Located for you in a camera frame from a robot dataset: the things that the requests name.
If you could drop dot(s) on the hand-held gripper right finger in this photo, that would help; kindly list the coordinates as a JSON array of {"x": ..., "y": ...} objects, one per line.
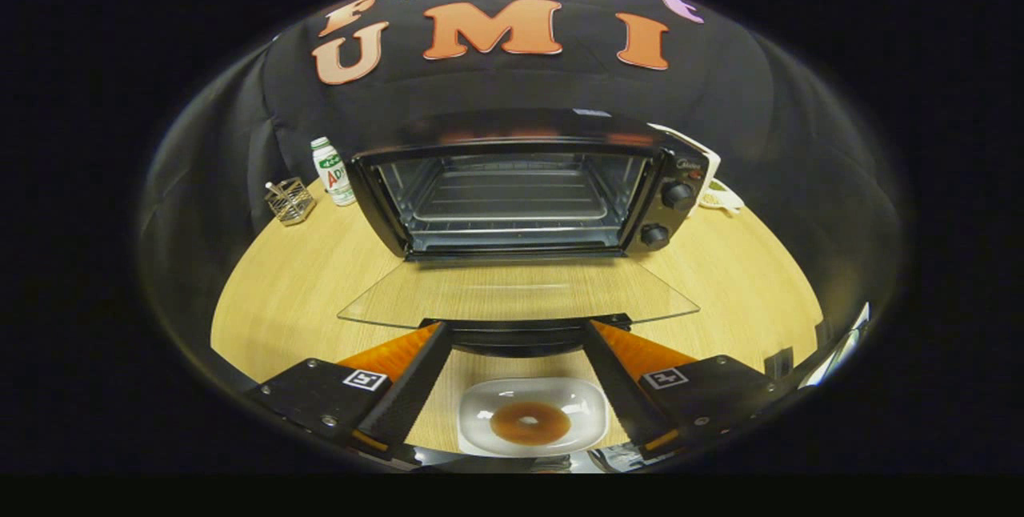
[{"x": 620, "y": 397}]

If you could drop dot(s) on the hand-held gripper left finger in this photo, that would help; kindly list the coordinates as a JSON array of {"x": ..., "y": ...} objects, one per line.
[{"x": 412, "y": 397}]

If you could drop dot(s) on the sugared donut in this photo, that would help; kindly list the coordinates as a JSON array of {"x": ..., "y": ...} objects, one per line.
[{"x": 512, "y": 425}]

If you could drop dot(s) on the black toaster oven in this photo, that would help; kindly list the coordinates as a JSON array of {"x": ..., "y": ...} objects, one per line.
[{"x": 676, "y": 181}]

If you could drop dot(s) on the white pop-up toaster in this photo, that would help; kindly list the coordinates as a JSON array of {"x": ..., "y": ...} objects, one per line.
[{"x": 708, "y": 165}]

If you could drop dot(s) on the white plate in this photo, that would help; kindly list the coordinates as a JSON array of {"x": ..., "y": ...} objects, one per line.
[{"x": 480, "y": 409}]

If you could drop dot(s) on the small white dish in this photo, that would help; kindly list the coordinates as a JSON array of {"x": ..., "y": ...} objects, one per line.
[{"x": 720, "y": 198}]

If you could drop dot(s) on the white drink bottle green label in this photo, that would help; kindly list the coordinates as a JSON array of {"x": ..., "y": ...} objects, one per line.
[{"x": 332, "y": 173}]

